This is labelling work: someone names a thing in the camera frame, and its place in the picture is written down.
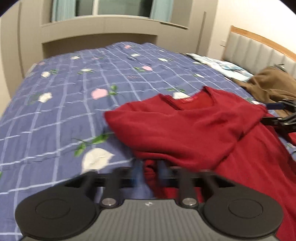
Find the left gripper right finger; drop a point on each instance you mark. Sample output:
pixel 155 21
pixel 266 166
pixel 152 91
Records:
pixel 174 177

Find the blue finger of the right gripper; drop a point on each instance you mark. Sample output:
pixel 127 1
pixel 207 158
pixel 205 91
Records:
pixel 270 121
pixel 275 106

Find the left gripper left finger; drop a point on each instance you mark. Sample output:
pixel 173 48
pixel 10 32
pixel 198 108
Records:
pixel 129 177

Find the red long-sleeve sweater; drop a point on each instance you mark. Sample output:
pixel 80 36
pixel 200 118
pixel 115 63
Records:
pixel 213 130

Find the light patterned folded clothes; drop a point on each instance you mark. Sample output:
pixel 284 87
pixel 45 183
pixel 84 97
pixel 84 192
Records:
pixel 228 69

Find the brown garment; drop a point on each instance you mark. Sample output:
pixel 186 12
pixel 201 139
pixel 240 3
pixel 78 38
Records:
pixel 270 85

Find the padded beige headboard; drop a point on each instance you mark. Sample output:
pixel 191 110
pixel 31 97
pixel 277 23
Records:
pixel 253 52

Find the blue plaid floral bedspread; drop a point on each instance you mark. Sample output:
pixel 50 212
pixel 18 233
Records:
pixel 58 153

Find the window with teal curtains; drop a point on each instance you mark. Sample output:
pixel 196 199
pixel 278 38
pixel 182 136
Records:
pixel 160 10

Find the beige built-in window cabinet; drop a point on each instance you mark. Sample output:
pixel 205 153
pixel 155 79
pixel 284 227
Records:
pixel 28 35

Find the white wall socket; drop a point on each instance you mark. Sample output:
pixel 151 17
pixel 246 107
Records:
pixel 223 43

